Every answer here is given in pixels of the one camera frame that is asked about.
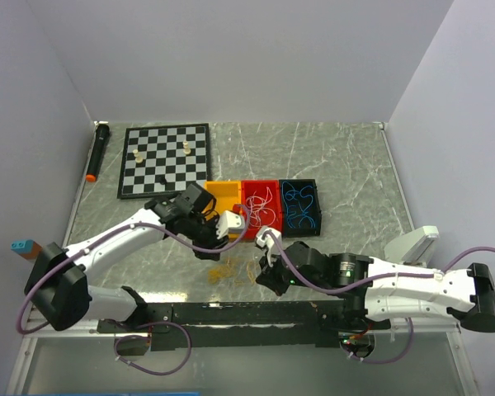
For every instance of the yellow plastic bin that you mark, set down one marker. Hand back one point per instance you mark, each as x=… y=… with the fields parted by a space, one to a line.
x=228 y=195

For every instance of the cream chess piece right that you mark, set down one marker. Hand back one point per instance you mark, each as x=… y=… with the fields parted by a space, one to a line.
x=186 y=147

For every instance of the grey white wall bracket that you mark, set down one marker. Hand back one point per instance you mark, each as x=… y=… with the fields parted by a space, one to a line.
x=415 y=248

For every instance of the cream chess piece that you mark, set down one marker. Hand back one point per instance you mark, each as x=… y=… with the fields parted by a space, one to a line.
x=137 y=156
x=186 y=147

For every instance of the toy brick structure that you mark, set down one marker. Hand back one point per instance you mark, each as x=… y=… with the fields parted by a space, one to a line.
x=26 y=248

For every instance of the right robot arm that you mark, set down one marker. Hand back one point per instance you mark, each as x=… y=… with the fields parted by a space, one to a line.
x=375 y=290

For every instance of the black plastic bin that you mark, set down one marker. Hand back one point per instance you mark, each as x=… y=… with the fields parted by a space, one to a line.
x=301 y=210

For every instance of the cream chess piece left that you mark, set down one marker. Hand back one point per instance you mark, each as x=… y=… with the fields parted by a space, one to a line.
x=137 y=156

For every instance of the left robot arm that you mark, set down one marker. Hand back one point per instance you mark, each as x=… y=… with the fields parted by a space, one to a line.
x=60 y=288

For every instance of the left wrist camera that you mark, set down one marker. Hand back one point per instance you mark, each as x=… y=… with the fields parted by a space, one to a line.
x=230 y=225

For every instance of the red plastic bin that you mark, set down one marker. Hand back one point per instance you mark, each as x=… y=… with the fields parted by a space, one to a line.
x=263 y=200

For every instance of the black white chessboard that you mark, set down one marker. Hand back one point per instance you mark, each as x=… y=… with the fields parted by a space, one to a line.
x=161 y=148

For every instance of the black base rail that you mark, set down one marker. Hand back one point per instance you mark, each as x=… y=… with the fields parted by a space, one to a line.
x=246 y=324

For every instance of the black marker orange cap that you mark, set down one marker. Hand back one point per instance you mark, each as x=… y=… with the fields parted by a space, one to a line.
x=101 y=140

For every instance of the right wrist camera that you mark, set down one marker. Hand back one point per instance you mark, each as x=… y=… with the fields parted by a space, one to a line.
x=266 y=236

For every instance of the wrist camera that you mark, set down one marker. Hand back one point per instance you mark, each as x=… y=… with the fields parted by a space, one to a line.
x=230 y=225
x=266 y=236

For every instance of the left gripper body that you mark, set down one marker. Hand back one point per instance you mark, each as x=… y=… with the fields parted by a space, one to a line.
x=203 y=232

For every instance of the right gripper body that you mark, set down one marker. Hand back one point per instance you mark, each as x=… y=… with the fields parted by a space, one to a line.
x=280 y=276

